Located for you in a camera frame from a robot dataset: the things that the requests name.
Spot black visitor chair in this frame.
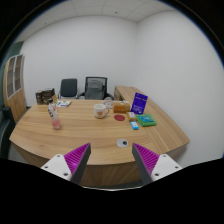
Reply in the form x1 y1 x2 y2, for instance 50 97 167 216
58 78 77 98

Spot dark brown boxes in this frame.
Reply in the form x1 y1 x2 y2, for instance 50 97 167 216
35 88 57 105

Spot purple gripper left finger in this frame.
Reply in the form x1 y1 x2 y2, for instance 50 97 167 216
41 142 92 186

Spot round white plate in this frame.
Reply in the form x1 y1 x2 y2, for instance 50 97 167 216
103 101 113 109

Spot white ceramic mug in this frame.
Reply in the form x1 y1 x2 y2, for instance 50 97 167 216
94 104 109 119

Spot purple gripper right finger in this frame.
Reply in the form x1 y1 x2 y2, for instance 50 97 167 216
131 142 184 186

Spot grey mesh office chair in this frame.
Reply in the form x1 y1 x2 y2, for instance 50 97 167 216
78 77 114 100

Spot desk cable grommet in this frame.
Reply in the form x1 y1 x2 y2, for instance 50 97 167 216
117 139 128 148

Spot small blue white box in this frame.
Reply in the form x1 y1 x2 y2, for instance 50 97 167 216
130 121 139 130

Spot white green booklet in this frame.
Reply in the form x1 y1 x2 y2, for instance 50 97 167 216
56 100 72 107

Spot purple standing sign card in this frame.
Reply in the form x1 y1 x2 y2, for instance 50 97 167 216
131 93 148 115

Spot red round coaster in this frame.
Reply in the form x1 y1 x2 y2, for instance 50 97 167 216
114 115 125 121

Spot green book stack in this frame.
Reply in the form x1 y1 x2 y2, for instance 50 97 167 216
136 114 156 127

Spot wooden glass-door cabinet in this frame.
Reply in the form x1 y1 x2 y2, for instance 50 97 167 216
3 54 26 121

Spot small beige box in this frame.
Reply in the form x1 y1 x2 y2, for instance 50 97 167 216
128 112 137 121

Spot orange tissue box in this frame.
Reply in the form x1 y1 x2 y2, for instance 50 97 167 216
113 102 130 113

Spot dark chair at left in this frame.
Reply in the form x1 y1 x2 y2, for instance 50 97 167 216
0 107 15 159

